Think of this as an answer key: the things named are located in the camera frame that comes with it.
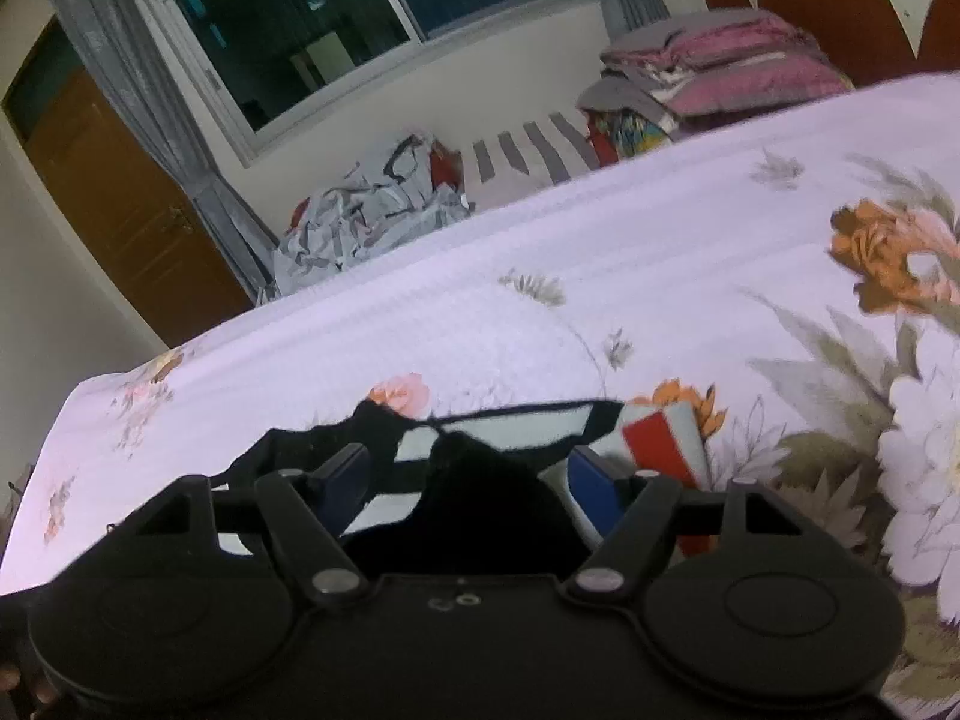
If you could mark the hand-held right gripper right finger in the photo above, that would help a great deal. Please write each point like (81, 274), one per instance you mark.
(596, 495)

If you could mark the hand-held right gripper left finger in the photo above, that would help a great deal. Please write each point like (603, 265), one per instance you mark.
(346, 476)

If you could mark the striped knit sweater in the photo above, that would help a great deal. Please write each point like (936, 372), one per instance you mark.
(487, 487)

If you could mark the crumpled grey clothes pile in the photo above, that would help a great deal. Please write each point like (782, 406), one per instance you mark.
(360, 225)

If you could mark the pink floral bed sheet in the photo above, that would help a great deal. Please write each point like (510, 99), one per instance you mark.
(450, 315)

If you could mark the grey striped mattress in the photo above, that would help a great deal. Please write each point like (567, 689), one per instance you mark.
(525, 157)

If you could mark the colourful printed cloth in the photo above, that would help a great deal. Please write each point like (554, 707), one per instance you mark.
(626, 136)

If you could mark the brown wooden door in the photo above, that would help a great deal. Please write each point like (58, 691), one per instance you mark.
(112, 202)

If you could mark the sliding glass window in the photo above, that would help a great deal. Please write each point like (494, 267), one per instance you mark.
(300, 22)

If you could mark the stack of folded bedding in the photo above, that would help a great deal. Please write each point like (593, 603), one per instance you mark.
(720, 52)

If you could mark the white and brown headboard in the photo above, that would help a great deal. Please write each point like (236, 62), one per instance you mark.
(840, 0)

